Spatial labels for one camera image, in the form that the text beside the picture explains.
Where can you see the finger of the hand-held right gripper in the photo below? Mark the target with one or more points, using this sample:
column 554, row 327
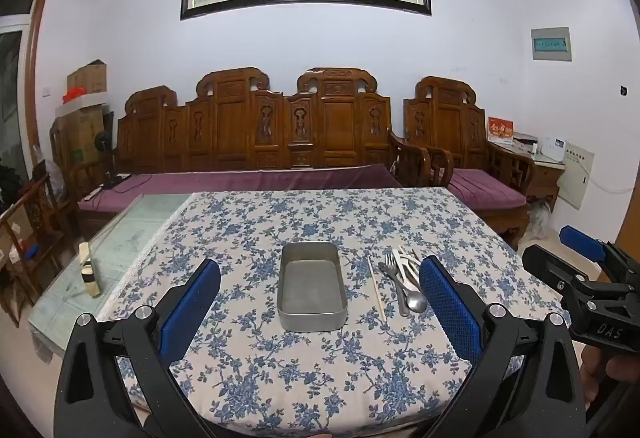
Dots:
column 555, row 263
column 582, row 243

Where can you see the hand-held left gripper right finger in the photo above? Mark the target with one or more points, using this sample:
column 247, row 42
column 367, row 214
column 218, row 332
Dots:
column 447, row 303

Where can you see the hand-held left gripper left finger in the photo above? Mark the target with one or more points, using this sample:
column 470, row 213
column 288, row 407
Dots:
column 192, row 303

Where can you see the metal spoon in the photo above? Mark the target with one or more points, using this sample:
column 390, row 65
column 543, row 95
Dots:
column 416, row 302

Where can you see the metal fork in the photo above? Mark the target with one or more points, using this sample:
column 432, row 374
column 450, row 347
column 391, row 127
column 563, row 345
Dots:
column 400, row 293

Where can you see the white plastic fork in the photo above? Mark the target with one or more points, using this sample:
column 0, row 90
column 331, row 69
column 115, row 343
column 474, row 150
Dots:
column 403, row 266

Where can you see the rectangular metal tin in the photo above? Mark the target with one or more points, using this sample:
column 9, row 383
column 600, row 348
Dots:
column 311, row 288

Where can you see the person's right hand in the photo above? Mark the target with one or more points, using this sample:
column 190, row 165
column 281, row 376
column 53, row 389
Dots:
column 592, row 370

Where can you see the clear plastic bag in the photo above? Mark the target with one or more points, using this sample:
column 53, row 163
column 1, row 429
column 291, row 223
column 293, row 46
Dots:
column 540, row 220

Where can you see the wooden side table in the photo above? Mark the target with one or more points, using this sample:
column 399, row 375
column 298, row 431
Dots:
column 546, row 178

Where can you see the white box on side table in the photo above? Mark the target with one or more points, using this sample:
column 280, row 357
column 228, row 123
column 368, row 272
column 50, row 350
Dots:
column 552, row 149

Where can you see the purple armchair cushion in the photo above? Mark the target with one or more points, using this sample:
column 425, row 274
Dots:
column 482, row 185

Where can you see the wooden block with black band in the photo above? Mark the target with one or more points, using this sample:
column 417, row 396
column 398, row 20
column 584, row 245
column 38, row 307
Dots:
column 90, row 275

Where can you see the blue floral tablecloth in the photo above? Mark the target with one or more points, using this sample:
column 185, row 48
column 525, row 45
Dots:
column 280, row 368

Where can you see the purple sofa cushion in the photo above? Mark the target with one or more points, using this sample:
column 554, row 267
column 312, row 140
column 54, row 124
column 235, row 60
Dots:
column 240, row 180

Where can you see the red gift box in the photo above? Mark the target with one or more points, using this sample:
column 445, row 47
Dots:
column 500, row 128

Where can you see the black device on sofa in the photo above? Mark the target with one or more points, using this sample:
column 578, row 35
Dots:
column 114, row 180

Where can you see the carved wooden armchair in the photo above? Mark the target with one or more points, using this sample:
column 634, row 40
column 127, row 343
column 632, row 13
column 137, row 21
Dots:
column 460, row 133

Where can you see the wooden chair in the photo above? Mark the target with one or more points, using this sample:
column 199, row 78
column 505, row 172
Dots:
column 35, row 238

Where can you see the black fan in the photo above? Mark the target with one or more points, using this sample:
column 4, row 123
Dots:
column 103, row 142

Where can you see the carved wooden sofa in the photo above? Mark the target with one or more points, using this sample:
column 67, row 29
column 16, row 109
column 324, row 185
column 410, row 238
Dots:
column 280, row 123

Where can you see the large cardboard box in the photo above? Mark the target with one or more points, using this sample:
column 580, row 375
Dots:
column 80, row 133

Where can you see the flat white box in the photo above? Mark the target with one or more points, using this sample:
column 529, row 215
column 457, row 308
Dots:
column 80, row 104

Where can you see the red plastic item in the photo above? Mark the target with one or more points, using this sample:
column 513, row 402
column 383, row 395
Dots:
column 74, row 93

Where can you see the small cardboard box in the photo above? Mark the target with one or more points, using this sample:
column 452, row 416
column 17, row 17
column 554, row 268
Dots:
column 87, row 77

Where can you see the white wall cabinet panel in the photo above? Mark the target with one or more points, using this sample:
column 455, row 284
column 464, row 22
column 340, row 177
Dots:
column 580, row 175

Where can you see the wall electrical panel box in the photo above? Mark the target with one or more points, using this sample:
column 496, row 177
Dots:
column 551, row 43

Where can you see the wooden door frame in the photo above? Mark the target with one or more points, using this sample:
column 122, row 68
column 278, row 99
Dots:
column 37, row 68

